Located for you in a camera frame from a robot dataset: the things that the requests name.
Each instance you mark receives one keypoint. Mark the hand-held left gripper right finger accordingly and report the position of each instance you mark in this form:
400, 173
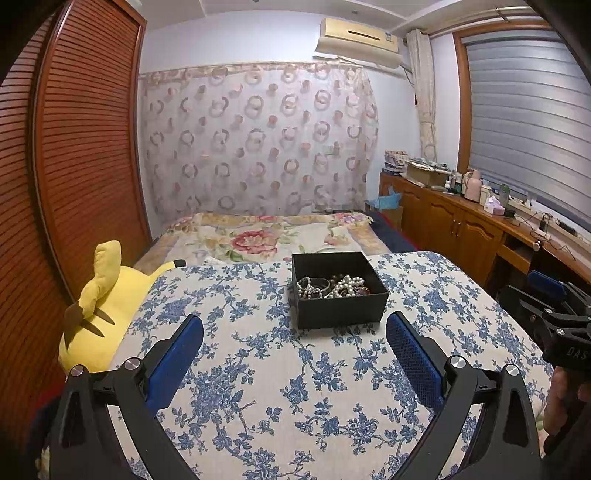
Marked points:
413, 357

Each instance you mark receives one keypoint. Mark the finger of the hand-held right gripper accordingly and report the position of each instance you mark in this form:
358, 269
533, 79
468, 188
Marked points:
547, 284
531, 309

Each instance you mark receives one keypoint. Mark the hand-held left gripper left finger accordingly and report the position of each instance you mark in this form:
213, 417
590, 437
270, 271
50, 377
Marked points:
178, 355

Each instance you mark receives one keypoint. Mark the black jewelry box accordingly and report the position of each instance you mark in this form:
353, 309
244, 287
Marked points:
341, 311

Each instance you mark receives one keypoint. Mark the person's right hand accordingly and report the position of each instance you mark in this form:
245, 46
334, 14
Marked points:
563, 401

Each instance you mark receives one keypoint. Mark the white power strip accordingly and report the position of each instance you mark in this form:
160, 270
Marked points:
561, 226

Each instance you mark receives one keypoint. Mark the yellow plush toy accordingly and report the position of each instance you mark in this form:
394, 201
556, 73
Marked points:
115, 300

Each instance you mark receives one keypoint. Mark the pink tissue box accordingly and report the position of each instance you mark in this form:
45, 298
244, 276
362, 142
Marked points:
494, 206

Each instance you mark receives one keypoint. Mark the green bottle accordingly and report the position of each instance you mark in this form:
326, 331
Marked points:
504, 194

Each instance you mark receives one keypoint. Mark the wooden cabinet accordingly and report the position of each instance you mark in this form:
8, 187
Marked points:
452, 226

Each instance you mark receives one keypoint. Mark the pink kettle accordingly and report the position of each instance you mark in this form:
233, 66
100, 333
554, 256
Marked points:
473, 187

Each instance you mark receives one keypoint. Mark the dark blue blanket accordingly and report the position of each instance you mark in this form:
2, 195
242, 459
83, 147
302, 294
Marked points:
390, 235

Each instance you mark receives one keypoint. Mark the pink floral quilt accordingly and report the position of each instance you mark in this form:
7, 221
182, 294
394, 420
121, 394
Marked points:
254, 240

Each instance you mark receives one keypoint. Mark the box with blue paper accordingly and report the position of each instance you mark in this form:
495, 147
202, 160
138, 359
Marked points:
385, 205

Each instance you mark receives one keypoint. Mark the grey window blind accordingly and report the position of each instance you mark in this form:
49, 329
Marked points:
531, 124

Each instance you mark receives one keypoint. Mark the cardboard box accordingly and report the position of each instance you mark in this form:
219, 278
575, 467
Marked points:
427, 175

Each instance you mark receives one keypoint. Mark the stack of patterned bags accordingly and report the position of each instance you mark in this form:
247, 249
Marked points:
396, 161

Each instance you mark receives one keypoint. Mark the brown louvered wardrobe door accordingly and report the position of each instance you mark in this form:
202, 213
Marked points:
69, 184

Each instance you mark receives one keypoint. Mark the tied beige curtain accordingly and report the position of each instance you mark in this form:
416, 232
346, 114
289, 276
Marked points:
427, 92

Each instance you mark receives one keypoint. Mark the beige air conditioner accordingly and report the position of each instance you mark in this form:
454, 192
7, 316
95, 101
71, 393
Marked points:
358, 44

